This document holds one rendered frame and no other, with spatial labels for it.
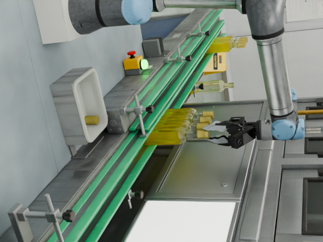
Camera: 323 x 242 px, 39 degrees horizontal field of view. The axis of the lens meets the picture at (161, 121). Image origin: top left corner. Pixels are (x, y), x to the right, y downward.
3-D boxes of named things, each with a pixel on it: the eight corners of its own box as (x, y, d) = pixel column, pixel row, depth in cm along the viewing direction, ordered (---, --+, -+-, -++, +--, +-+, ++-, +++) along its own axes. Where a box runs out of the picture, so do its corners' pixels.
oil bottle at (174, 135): (135, 146, 182) (187, 144, 175) (132, 133, 180) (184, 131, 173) (139, 139, 187) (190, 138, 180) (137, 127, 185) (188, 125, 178)
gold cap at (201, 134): (197, 140, 174) (208, 140, 173) (195, 132, 173) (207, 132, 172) (199, 136, 177) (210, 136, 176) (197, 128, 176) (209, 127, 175)
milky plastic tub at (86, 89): (67, 146, 158) (90, 145, 155) (49, 85, 149) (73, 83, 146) (88, 124, 173) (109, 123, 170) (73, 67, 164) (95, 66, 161)
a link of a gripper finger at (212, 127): (204, 123, 178) (229, 126, 176) (202, 130, 173) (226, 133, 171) (205, 116, 177) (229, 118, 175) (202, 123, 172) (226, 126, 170)
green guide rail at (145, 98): (125, 113, 173) (144, 112, 170) (124, 110, 173) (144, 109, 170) (212, 11, 324) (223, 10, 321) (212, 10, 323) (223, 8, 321)
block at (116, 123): (107, 135, 174) (124, 134, 172) (101, 112, 170) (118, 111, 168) (110, 130, 177) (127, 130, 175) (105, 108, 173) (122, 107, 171)
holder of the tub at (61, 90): (70, 159, 160) (90, 159, 158) (49, 85, 150) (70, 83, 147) (90, 137, 175) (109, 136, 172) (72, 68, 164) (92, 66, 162)
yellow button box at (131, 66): (124, 75, 208) (140, 74, 205) (121, 59, 205) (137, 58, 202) (130, 70, 214) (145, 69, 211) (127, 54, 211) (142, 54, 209)
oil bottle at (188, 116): (144, 132, 192) (193, 130, 185) (141, 120, 190) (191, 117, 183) (148, 126, 197) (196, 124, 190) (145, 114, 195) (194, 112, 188)
